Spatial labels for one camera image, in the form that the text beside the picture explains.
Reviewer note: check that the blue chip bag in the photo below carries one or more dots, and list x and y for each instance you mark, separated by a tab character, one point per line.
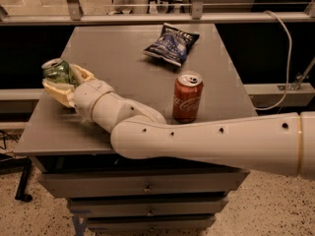
173	45

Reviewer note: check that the grey drawer cabinet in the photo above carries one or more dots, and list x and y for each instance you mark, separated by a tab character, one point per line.
145	175

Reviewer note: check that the red Coca-Cola can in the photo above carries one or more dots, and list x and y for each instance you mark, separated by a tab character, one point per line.
188	89

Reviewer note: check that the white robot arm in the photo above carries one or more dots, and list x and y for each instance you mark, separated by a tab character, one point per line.
280	144

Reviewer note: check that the grey metal railing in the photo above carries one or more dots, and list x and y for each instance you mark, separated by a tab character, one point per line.
140	12

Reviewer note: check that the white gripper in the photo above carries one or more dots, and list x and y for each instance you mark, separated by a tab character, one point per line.
88	94

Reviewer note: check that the green soda can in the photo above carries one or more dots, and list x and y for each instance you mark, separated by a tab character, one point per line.
58	71

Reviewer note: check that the black stand leg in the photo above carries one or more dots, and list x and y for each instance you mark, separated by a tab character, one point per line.
9	163

